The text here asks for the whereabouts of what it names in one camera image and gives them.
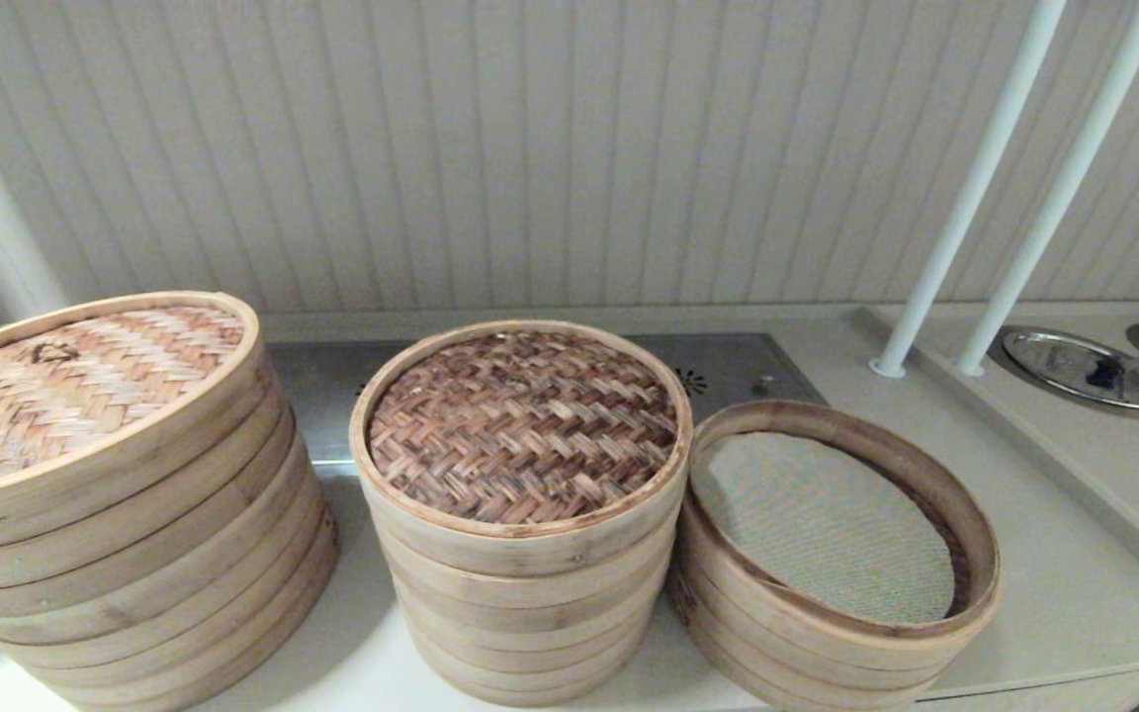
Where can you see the dark woven bamboo steamer lid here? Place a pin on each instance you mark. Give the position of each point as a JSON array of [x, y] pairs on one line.
[[520, 425]]

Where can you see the grey cloth steamer liner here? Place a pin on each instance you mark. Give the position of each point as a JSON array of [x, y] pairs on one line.
[[817, 524]]

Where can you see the large light bamboo steamer stack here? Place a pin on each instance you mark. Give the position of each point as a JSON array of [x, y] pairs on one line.
[[164, 593]]

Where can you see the large light woven steamer lid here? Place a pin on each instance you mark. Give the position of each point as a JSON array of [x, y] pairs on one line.
[[65, 386]]

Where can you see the white metal pole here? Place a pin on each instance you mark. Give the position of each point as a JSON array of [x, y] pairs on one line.
[[1064, 188], [965, 198]]

